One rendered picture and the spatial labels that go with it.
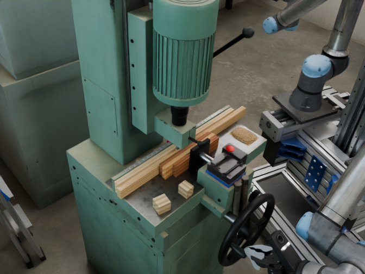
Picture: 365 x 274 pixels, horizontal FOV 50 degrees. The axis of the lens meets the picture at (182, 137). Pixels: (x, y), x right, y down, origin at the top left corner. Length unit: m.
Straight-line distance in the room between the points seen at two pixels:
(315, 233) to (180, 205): 0.42
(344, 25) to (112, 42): 1.05
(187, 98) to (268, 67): 2.76
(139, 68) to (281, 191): 1.37
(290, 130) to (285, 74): 1.93
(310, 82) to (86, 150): 1.02
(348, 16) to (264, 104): 1.64
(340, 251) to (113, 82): 0.84
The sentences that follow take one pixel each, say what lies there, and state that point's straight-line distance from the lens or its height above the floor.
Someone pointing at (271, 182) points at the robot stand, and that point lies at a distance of 2.37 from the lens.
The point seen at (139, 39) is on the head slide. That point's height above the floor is 1.35.
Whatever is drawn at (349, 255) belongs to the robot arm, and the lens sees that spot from 1.14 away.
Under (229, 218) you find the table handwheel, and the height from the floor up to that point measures 0.82.
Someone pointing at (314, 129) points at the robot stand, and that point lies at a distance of 1.98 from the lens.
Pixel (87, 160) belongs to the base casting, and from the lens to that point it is 1.58.
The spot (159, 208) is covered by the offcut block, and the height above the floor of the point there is 0.93.
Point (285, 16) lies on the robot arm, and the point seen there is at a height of 1.19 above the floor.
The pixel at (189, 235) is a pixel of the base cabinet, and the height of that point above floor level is 0.68.
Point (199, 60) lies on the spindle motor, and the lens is 1.09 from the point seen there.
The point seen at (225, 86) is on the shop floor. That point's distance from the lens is 3.49.
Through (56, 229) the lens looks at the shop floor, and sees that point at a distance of 2.40.
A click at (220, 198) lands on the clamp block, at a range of 1.30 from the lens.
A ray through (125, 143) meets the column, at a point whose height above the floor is 0.91.
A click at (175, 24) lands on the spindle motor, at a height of 1.46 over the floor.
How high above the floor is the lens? 1.89
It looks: 41 degrees down
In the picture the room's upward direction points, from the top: 4 degrees clockwise
